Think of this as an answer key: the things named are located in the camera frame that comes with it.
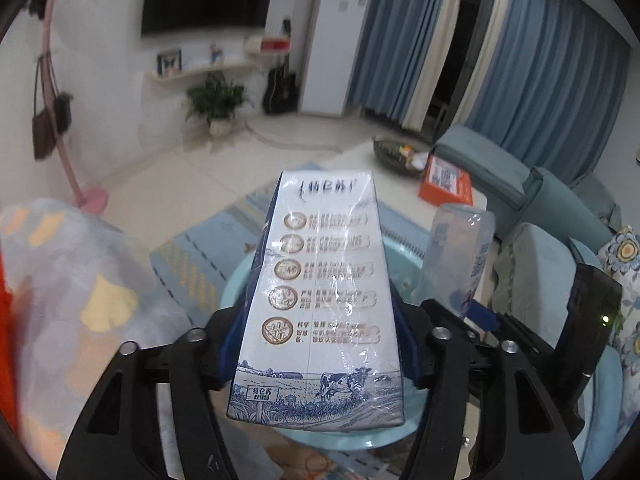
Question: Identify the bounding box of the grey blue sofa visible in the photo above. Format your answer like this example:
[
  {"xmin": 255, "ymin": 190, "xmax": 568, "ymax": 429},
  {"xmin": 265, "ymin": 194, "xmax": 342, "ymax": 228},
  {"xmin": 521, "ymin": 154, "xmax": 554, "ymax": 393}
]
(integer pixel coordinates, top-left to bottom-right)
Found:
[{"xmin": 432, "ymin": 125, "xmax": 640, "ymax": 480}]

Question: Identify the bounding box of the brown hanging bag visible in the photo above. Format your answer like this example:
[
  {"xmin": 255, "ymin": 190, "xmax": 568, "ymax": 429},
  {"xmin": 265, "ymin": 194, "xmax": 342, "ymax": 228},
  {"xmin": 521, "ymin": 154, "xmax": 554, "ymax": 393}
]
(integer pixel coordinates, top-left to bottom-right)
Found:
[{"xmin": 32, "ymin": 55, "xmax": 57, "ymax": 161}]

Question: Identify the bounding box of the pink coat rack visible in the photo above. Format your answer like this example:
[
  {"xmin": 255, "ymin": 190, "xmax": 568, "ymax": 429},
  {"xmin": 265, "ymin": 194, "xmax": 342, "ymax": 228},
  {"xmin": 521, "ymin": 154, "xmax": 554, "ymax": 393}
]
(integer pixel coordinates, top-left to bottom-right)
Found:
[{"xmin": 37, "ymin": 0, "xmax": 108, "ymax": 216}]

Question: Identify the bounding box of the orange cardboard box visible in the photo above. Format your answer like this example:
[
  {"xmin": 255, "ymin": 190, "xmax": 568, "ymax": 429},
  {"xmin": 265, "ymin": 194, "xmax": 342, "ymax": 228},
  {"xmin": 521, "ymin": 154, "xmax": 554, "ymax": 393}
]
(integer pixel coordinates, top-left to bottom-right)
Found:
[{"xmin": 419, "ymin": 154, "xmax": 475, "ymax": 206}]

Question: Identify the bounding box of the white refrigerator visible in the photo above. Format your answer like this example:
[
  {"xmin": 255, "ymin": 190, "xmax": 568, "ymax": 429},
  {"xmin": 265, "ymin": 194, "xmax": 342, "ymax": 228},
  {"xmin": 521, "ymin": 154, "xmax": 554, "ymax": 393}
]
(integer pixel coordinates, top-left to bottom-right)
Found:
[{"xmin": 299, "ymin": 0, "xmax": 376, "ymax": 117}]

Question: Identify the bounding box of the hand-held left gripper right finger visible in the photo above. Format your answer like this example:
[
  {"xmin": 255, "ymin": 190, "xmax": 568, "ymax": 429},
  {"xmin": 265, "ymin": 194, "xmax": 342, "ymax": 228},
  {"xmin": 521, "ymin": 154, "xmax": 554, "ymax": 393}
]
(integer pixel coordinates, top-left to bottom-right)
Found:
[{"xmin": 392, "ymin": 291, "xmax": 587, "ymax": 480}]

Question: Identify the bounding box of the blue patterned rug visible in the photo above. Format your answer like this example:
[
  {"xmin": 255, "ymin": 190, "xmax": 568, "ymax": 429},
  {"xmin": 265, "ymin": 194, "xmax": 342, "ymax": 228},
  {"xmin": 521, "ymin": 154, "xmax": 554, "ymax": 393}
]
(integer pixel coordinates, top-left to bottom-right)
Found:
[{"xmin": 149, "ymin": 160, "xmax": 431, "ymax": 480}]

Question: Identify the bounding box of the white wall shelf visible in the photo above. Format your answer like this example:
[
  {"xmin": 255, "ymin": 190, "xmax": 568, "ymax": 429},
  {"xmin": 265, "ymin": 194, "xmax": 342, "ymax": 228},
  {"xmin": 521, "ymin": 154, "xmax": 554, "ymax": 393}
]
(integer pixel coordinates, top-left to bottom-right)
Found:
[{"xmin": 146, "ymin": 57, "xmax": 261, "ymax": 83}]

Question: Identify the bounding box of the clear plastic bottle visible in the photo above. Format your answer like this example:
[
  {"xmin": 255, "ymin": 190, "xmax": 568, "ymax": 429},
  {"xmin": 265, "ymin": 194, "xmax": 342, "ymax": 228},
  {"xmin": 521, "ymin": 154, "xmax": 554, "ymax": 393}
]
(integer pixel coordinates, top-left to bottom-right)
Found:
[{"xmin": 417, "ymin": 204, "xmax": 497, "ymax": 318}]

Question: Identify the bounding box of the white blue milk carton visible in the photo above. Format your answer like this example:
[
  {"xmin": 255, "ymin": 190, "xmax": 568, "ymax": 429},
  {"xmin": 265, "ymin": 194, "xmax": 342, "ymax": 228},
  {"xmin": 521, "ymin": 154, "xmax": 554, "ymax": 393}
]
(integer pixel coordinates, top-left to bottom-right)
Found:
[{"xmin": 226, "ymin": 170, "xmax": 406, "ymax": 433}]

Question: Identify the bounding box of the floral cushion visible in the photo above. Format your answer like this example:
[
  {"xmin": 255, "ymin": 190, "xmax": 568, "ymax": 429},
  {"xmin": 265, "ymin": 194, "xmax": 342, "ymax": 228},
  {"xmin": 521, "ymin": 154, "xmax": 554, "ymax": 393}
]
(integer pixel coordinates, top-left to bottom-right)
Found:
[{"xmin": 595, "ymin": 225, "xmax": 640, "ymax": 411}]

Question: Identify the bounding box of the cream sheer curtain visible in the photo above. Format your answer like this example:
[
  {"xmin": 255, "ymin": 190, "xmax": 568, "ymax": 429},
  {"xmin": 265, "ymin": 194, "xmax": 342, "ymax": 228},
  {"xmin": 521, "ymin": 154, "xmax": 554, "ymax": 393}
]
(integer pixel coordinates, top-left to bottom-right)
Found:
[{"xmin": 402, "ymin": 0, "xmax": 516, "ymax": 132}]

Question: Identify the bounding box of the dark balcony door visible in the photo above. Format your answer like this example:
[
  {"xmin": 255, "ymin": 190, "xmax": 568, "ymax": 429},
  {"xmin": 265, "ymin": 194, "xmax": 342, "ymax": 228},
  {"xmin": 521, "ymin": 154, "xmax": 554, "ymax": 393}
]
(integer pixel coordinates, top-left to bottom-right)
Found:
[{"xmin": 430, "ymin": 0, "xmax": 498, "ymax": 136}]

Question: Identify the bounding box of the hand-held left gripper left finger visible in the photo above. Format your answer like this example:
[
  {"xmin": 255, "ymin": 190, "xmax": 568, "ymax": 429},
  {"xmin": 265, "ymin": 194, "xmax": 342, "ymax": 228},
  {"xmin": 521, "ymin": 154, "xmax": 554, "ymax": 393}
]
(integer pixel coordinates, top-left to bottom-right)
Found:
[{"xmin": 55, "ymin": 305, "xmax": 248, "ymax": 480}]

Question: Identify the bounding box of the black guitar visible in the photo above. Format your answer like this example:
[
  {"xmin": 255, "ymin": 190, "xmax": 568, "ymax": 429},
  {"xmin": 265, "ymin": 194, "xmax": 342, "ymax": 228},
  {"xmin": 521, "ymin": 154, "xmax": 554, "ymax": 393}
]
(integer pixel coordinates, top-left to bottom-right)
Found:
[{"xmin": 263, "ymin": 19, "xmax": 298, "ymax": 115}]

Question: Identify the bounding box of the green potted plant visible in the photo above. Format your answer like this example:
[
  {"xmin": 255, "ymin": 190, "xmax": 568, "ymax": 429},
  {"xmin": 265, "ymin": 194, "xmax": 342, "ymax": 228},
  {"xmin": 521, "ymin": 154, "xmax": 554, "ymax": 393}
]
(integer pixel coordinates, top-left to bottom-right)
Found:
[{"xmin": 185, "ymin": 72, "xmax": 253, "ymax": 136}]

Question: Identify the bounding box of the black photo frame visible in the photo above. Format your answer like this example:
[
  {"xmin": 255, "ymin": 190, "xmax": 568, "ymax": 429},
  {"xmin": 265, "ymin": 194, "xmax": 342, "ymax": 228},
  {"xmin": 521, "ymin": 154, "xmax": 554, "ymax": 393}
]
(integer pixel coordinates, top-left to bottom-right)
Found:
[{"xmin": 156, "ymin": 49, "xmax": 183, "ymax": 78}]

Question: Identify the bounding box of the blue curtain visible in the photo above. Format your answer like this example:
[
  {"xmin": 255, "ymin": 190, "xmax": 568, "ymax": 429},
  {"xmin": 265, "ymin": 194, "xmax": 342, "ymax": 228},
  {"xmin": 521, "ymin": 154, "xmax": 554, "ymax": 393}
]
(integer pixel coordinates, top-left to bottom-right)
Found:
[
  {"xmin": 467, "ymin": 0, "xmax": 632, "ymax": 186},
  {"xmin": 347, "ymin": 0, "xmax": 451, "ymax": 126}
]

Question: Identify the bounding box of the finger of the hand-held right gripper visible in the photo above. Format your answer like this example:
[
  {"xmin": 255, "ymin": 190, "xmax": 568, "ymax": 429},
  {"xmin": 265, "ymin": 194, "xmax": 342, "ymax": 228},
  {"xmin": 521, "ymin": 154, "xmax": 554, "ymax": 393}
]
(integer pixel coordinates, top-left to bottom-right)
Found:
[{"xmin": 460, "ymin": 301, "xmax": 568, "ymax": 361}]

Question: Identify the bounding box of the light blue plastic basket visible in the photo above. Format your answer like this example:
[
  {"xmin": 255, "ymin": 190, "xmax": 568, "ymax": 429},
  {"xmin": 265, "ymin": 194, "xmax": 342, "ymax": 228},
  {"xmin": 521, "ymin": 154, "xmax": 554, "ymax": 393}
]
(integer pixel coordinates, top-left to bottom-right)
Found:
[{"xmin": 219, "ymin": 237, "xmax": 441, "ymax": 453}]

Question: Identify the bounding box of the white red wall box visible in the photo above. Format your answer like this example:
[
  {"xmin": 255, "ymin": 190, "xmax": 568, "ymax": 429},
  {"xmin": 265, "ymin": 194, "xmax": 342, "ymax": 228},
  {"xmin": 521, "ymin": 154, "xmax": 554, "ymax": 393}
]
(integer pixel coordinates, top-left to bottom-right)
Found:
[{"xmin": 245, "ymin": 35, "xmax": 292, "ymax": 56}]

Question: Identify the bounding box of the dark fruit bowl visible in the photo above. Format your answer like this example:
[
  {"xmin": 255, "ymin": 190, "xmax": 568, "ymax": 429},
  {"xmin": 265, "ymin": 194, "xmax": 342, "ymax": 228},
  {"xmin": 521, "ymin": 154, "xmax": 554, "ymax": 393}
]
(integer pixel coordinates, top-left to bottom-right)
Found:
[{"xmin": 372, "ymin": 136, "xmax": 433, "ymax": 177}]

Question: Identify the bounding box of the black hanging bag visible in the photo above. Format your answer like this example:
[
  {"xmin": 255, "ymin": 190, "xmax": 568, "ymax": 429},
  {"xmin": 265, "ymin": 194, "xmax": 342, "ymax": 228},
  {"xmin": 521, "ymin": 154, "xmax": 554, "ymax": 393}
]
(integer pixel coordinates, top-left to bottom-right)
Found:
[{"xmin": 54, "ymin": 91, "xmax": 74, "ymax": 134}]

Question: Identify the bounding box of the floor cable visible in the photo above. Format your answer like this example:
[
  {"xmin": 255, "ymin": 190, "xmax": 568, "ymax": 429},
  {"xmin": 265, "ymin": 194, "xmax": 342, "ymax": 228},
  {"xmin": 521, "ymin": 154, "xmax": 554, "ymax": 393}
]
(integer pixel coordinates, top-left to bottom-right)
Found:
[{"xmin": 245, "ymin": 120, "xmax": 342, "ymax": 154}]

